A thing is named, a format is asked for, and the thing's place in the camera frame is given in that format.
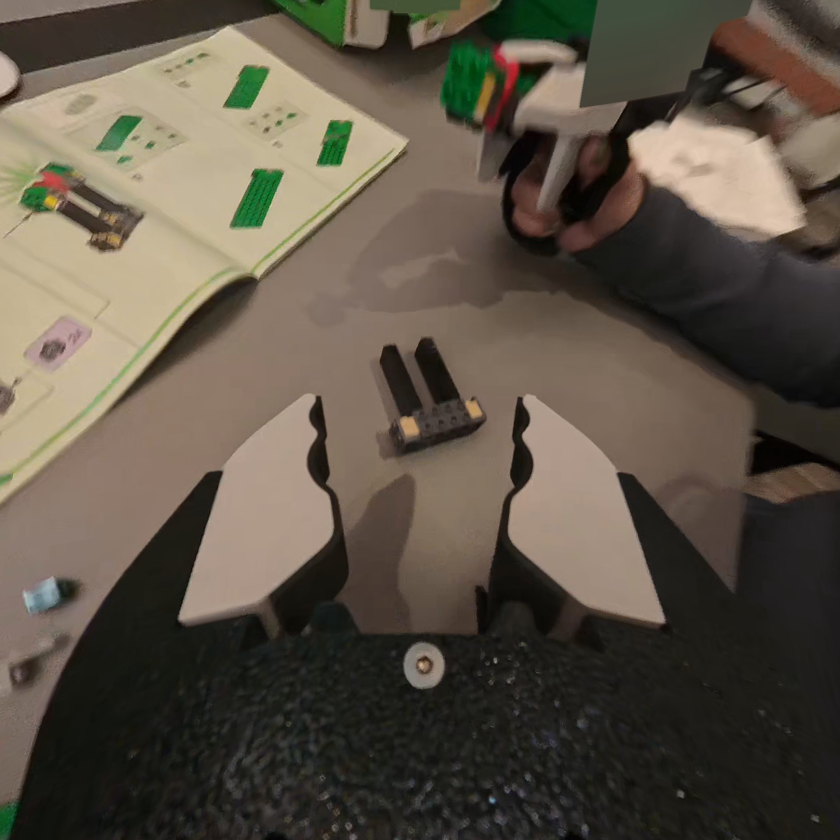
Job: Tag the green plastic crate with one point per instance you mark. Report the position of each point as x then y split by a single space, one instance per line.
538 19

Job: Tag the black and tan brick assembly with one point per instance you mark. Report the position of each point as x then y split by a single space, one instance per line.
426 420

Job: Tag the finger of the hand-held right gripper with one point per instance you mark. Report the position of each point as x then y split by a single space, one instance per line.
538 51
558 98

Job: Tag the small red green brick assembly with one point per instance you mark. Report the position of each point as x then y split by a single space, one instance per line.
469 85

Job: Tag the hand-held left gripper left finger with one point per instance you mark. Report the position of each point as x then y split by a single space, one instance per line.
262 525

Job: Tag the green instruction booklet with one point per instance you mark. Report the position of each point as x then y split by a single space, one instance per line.
197 197

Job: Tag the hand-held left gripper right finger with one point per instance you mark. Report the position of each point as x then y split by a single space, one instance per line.
577 525

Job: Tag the white tablet stand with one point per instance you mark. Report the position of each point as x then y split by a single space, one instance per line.
5 75

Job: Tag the folded white paper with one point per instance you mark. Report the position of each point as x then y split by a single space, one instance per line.
709 164

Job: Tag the green cardboard box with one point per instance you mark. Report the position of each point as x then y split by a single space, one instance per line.
328 19

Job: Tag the person's right forearm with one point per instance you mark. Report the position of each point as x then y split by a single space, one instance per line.
722 295

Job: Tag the grey desk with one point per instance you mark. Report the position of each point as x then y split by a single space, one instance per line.
262 367

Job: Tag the person's right hand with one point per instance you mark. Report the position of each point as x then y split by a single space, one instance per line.
617 216

